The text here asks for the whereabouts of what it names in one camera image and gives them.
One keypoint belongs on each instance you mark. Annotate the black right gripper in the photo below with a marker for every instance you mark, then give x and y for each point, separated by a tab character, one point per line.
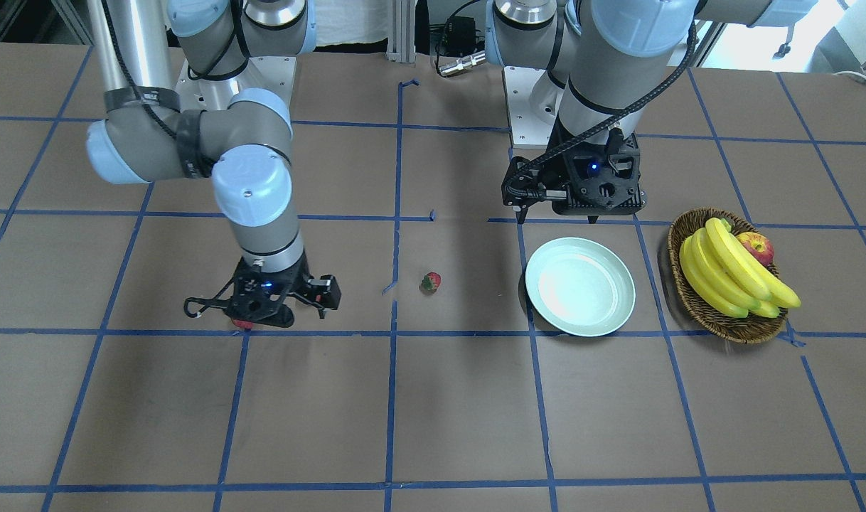
323	292

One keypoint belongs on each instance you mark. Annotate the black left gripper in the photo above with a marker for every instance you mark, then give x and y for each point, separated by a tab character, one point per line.
516	186

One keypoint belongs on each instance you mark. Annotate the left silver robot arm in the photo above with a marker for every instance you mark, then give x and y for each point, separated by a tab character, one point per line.
609	59

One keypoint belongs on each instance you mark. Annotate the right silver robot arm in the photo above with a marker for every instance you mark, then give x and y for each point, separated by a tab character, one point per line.
244	150

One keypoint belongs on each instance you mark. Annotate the light green plate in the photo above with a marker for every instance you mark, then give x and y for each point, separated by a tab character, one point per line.
580	287

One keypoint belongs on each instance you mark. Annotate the yellow banana bunch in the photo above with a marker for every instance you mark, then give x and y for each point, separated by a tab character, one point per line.
730	279

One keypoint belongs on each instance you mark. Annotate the red yellow apple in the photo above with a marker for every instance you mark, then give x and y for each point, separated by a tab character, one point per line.
758	246

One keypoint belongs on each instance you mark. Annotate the brown wicker basket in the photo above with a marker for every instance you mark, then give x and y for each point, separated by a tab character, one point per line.
682	297

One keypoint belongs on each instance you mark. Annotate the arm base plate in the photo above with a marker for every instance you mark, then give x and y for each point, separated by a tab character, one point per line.
532	101
273	73

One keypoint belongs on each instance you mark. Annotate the aluminium frame post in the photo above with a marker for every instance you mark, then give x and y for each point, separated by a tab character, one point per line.
401	41

